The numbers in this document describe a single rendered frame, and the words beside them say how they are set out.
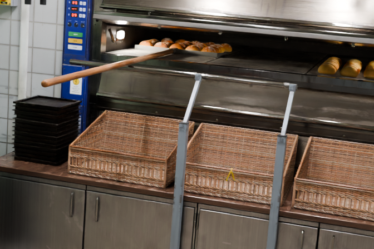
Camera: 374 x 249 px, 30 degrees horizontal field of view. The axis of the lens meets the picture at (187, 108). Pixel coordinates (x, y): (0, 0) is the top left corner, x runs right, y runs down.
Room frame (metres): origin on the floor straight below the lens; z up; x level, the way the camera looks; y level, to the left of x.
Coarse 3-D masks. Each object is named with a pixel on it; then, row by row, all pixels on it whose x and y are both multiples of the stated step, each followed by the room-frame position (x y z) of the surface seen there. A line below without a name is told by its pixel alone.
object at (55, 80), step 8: (144, 56) 3.83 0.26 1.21; (152, 56) 3.95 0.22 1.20; (160, 56) 4.11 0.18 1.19; (112, 64) 3.37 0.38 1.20; (120, 64) 3.46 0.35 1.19; (128, 64) 3.58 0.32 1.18; (80, 72) 3.01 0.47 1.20; (88, 72) 3.08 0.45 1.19; (96, 72) 3.17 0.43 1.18; (48, 80) 2.72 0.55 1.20; (56, 80) 2.77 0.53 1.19; (64, 80) 2.84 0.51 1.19
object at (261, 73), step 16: (144, 64) 4.00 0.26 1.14; (160, 64) 3.97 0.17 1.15; (176, 64) 3.95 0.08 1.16; (192, 64) 3.92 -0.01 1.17; (208, 64) 3.90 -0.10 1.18; (288, 80) 3.78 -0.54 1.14; (304, 80) 3.75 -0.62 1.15; (320, 80) 3.73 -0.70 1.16; (336, 80) 3.71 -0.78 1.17; (352, 80) 3.69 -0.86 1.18
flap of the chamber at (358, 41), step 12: (132, 24) 4.04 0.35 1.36; (144, 24) 3.95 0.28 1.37; (156, 24) 3.86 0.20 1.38; (168, 24) 3.81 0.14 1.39; (180, 24) 3.79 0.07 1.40; (192, 24) 3.77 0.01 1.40; (204, 24) 3.76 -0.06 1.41; (252, 36) 3.88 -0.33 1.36; (264, 36) 3.80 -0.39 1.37; (276, 36) 3.72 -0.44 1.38; (288, 36) 3.64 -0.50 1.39; (300, 36) 3.62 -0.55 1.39; (312, 36) 3.60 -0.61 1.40; (324, 36) 3.59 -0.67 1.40; (336, 36) 3.57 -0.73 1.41
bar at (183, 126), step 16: (80, 64) 3.70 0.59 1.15; (96, 64) 3.67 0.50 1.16; (224, 80) 3.49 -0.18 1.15; (240, 80) 3.46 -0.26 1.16; (256, 80) 3.45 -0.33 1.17; (192, 96) 3.45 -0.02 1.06; (288, 112) 3.30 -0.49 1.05; (176, 160) 3.31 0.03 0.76; (176, 176) 3.31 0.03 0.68; (176, 192) 3.31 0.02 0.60; (272, 192) 3.18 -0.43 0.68; (176, 208) 3.31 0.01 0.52; (272, 208) 3.18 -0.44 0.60; (176, 224) 3.30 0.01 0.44; (272, 224) 3.18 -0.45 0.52; (176, 240) 3.30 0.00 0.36; (272, 240) 3.18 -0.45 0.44
